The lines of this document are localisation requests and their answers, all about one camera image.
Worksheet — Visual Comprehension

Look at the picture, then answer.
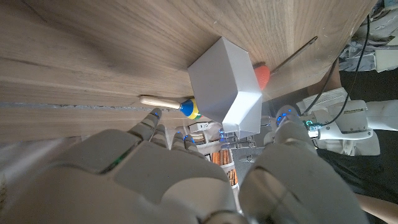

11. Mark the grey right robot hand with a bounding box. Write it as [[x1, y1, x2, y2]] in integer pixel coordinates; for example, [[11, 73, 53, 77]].
[[0, 105, 371, 224]]

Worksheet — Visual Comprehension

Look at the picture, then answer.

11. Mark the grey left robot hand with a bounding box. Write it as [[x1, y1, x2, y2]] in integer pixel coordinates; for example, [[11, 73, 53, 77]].
[[218, 115, 277, 150]]

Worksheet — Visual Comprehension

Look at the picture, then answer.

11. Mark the white milk carton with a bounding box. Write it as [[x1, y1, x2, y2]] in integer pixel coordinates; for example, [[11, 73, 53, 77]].
[[187, 36, 263, 134]]

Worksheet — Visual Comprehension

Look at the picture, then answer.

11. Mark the person's bare forearm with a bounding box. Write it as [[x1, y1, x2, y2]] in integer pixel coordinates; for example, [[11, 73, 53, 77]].
[[356, 193, 398, 223]]

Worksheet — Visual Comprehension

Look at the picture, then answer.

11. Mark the red toy strawberry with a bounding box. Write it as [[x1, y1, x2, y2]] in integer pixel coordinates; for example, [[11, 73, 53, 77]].
[[253, 62, 271, 91]]

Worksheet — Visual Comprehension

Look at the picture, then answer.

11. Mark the striped wooden maraca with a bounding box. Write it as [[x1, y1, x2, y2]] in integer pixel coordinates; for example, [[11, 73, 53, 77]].
[[139, 95, 203, 121]]

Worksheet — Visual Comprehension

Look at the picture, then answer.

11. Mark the printed bookshelf backdrop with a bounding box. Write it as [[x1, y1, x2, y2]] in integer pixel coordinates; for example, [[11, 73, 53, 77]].
[[167, 123, 242, 190]]

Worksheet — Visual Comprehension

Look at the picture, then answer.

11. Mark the white power strip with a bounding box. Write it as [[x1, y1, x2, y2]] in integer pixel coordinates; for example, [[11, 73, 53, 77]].
[[188, 121, 210, 133]]

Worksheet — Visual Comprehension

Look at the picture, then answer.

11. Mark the red-handled knife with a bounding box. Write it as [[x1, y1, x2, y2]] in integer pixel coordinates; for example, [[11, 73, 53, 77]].
[[269, 35, 318, 77]]

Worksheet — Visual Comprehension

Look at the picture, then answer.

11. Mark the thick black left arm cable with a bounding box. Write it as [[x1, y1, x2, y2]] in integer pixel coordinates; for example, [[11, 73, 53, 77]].
[[303, 14, 371, 125]]

